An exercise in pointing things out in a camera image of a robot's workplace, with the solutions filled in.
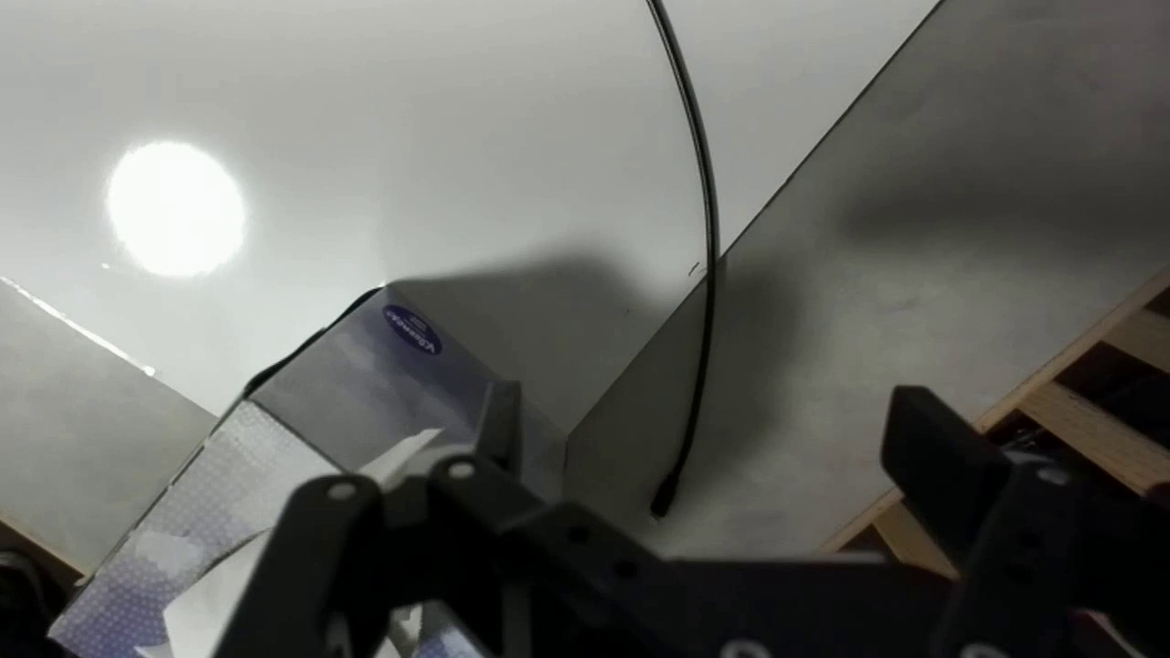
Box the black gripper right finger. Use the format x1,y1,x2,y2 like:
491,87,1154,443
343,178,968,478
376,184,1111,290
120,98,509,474
779,383,1170,658

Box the light wooden slat-back chair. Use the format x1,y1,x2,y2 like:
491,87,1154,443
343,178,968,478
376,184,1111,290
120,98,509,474
868,290,1170,580

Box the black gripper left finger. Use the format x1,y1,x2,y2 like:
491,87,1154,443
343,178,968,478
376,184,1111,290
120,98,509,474
212,377,782,658

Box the large white board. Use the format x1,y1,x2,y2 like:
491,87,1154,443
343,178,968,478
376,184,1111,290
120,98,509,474
0,0,946,491

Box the black charger cable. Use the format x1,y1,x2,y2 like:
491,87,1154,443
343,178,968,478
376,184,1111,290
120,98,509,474
638,0,725,523

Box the blue grey tissue box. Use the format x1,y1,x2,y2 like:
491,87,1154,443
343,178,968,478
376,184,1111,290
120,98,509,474
46,285,577,658

